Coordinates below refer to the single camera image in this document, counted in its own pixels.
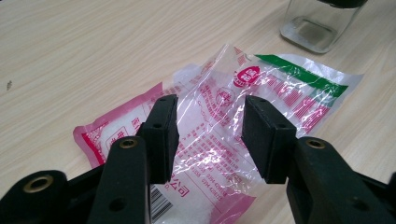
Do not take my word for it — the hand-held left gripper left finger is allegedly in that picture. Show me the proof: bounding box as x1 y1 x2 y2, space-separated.
87 94 180 224

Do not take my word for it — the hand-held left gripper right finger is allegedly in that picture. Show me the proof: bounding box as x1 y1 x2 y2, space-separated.
241 94 396 224

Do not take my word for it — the pink printed clear plastic bag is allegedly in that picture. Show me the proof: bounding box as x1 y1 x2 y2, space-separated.
73 43 364 224

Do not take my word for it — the clear glass jar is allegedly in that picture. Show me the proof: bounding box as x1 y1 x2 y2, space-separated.
279 0 365 54

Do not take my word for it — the black jar lid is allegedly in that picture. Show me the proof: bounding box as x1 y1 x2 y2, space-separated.
317 0 369 9

